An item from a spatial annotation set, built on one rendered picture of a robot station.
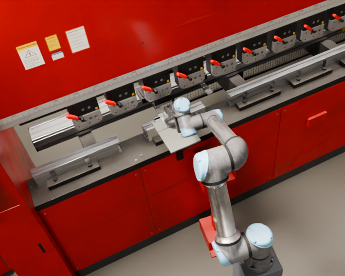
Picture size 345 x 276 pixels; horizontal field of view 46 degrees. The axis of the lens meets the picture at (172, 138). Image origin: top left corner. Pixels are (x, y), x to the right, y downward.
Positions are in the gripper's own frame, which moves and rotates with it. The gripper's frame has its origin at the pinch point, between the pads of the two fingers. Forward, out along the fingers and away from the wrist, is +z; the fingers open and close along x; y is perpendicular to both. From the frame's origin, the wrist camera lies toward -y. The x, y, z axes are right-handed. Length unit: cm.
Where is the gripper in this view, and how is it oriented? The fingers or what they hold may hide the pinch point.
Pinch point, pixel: (171, 120)
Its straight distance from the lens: 229.4
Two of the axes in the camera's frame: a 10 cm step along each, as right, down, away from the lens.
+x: -9.0, 3.7, -2.3
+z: -1.9, 1.2, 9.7
